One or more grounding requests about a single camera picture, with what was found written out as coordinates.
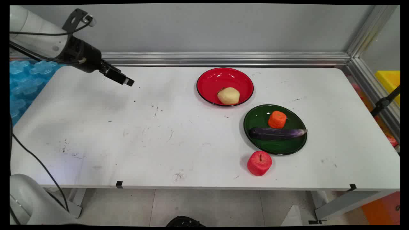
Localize black stand clamp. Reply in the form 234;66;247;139
371;85;400;117

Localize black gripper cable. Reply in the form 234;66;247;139
10;42;87;213

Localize aluminium frame rail long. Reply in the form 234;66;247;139
10;52;352;67

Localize aluminium frame post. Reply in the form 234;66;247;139
347;5;398;58

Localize red apple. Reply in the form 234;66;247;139
247;150;273;176

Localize red bowl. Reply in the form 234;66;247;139
196;67;254;107

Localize black camera cable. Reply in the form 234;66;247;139
10;19;94;36

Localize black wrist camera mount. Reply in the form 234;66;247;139
62;9;97;32

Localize aluminium frame rail short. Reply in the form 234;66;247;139
343;57;400;142

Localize orange carrot chunk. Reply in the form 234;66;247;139
268;111;287;129

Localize white table leg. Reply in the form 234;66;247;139
308;191;392;224
45;188;87;219

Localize dark green plate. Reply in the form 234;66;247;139
243;104;308;156

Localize black round object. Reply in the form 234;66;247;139
166;216;206;227

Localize orange box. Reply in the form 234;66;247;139
361;192;400;225

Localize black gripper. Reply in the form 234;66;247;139
60;35;135;87

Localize blue bubble foam sheet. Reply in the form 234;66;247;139
10;60;66;127

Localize yellow potato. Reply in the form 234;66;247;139
217;87;240;105

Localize yellow plastic box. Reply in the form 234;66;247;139
375;70;400;106

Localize purple eggplant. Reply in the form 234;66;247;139
249;127;309;141

